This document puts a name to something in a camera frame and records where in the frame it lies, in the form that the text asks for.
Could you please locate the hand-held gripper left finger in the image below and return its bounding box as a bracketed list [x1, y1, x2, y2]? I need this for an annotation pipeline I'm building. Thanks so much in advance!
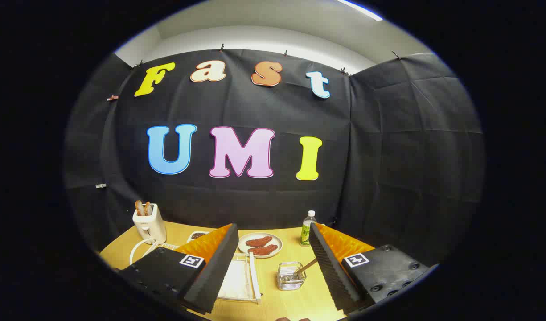
[117, 223, 240, 315]

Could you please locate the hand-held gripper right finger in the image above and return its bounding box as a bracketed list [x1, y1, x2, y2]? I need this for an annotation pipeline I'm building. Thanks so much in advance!
[308, 222, 439, 315]

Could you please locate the wooden handle spoon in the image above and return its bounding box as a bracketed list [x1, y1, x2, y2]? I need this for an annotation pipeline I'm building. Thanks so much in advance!
[291, 258, 319, 281]

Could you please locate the white wire dish rack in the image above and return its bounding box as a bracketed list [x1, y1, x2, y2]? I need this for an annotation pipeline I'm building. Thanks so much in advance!
[129, 238, 262, 305]

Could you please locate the metal wire basket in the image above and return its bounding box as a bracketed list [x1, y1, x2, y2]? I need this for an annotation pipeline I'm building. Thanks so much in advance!
[277, 262, 307, 291]

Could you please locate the round white plate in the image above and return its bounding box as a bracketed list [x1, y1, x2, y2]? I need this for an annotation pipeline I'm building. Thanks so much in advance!
[238, 232, 283, 259]

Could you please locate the green label drink bottle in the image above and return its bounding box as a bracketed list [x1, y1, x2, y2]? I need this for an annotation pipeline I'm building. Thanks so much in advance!
[300, 210, 317, 247]

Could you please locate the white toaster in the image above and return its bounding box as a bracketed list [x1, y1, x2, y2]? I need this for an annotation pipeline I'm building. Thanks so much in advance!
[132, 203, 167, 244]

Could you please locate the black backdrop cloth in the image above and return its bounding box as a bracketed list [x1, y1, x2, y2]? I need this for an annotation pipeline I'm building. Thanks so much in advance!
[63, 48, 485, 268]

